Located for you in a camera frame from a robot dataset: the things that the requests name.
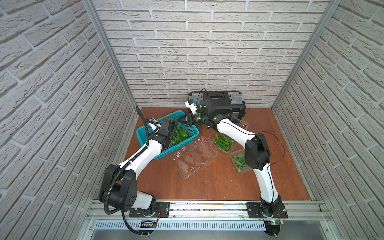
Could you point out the black grey toolbox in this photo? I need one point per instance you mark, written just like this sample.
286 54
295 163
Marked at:
221 102

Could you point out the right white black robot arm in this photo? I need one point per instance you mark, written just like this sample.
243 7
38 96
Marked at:
257 153

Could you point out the teal plastic perforated basket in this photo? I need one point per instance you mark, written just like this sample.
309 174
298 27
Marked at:
182 135

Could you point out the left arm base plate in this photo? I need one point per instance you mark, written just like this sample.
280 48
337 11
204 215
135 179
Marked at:
161 209

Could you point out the clear pepper container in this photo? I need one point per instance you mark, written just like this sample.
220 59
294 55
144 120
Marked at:
225 141
238 159

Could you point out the aluminium front rail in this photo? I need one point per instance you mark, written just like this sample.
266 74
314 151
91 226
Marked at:
241 210

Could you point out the clear clamshell container with peppers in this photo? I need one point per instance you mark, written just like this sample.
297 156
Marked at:
194 156

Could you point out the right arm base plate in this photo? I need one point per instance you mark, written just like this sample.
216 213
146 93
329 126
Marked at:
258 210

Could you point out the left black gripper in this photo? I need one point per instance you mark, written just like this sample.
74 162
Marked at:
173 124

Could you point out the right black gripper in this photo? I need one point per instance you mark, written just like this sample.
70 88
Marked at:
189 118

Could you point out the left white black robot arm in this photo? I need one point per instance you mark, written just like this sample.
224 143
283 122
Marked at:
119 191

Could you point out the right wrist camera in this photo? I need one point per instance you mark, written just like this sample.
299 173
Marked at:
191 105

